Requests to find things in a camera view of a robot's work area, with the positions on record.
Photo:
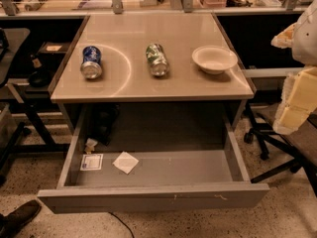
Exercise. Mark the blue soda can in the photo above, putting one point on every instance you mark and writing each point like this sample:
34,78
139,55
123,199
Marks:
91,65

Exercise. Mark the white square paper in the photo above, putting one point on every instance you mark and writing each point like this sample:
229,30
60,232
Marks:
125,162

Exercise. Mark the open grey drawer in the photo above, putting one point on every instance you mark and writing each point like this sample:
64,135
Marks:
188,159

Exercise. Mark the crumpled paper scrap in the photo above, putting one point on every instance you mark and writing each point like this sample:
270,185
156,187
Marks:
90,145

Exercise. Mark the white bowl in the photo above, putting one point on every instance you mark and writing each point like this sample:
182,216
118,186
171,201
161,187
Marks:
214,60

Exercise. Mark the green soda can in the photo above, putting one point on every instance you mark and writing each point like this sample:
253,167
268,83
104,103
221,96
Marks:
157,60

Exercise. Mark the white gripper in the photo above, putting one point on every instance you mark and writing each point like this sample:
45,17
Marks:
306,40

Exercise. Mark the black office chair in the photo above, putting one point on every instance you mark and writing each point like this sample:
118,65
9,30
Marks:
300,145

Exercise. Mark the black shoe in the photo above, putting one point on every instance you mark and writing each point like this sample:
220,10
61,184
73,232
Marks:
12,223

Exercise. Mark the blue-bordered label card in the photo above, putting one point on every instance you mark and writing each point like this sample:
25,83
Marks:
91,162

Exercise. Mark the black side desk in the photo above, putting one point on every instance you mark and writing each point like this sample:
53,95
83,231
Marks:
11,40

